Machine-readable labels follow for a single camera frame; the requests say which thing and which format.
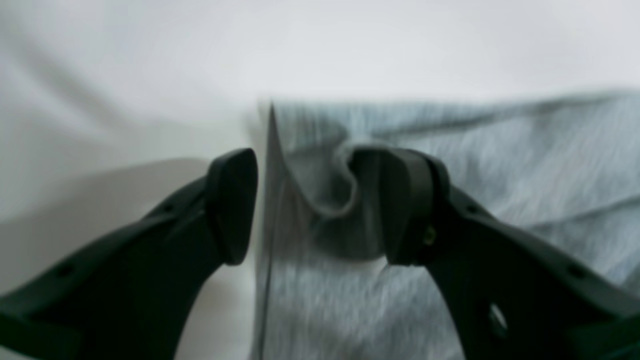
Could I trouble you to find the grey t-shirt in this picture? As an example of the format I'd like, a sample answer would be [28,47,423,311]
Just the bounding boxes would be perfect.
[250,91,640,360]

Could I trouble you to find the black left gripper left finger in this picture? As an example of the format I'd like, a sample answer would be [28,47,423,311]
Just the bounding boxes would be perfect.
[0,148,259,360]

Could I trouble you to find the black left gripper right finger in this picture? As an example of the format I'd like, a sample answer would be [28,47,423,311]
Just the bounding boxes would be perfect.
[350,148,640,360]

